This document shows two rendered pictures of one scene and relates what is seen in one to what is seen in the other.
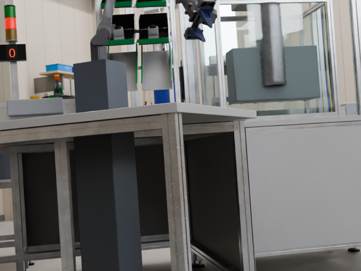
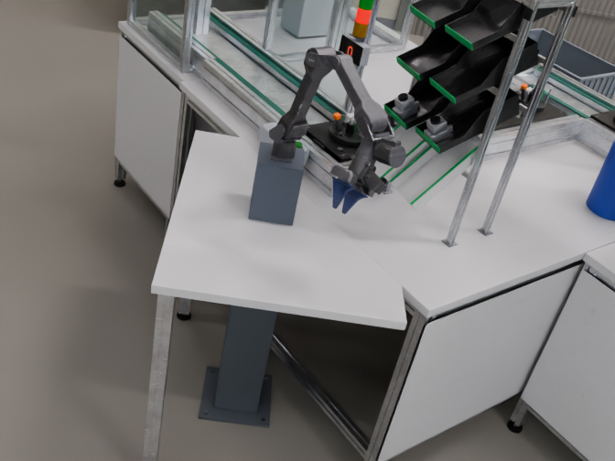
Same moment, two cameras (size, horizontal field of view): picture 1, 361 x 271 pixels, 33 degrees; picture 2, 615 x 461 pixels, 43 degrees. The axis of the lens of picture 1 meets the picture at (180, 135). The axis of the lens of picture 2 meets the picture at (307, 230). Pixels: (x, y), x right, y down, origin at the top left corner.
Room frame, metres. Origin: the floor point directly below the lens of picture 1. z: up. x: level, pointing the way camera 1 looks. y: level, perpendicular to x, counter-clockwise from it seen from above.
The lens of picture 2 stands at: (1.21, -1.53, 2.20)
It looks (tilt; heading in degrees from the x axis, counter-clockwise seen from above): 34 degrees down; 58
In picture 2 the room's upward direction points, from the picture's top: 13 degrees clockwise
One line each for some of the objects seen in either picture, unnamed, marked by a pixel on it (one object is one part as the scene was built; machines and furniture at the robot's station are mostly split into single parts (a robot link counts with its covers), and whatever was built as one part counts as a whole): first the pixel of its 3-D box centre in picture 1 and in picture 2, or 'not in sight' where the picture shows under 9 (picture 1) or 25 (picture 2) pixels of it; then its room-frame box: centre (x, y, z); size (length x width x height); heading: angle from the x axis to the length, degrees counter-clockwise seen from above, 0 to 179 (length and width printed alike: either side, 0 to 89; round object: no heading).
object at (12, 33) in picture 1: (11, 35); (360, 28); (2.67, 0.72, 1.28); 0.05 x 0.05 x 0.05
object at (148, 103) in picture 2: not in sight; (268, 118); (2.85, 1.64, 0.43); 1.39 x 0.63 x 0.86; 10
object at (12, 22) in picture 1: (11, 23); (363, 15); (2.67, 0.72, 1.33); 0.05 x 0.05 x 0.05
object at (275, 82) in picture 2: not in sight; (302, 112); (2.56, 0.81, 0.91); 0.84 x 0.28 x 0.10; 100
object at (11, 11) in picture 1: (9, 13); (366, 1); (2.67, 0.72, 1.38); 0.05 x 0.05 x 0.05
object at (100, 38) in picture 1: (99, 39); (287, 130); (2.21, 0.27, 1.15); 0.09 x 0.07 x 0.06; 11
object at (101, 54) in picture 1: (99, 55); (284, 147); (2.21, 0.28, 1.09); 0.07 x 0.07 x 0.06; 64
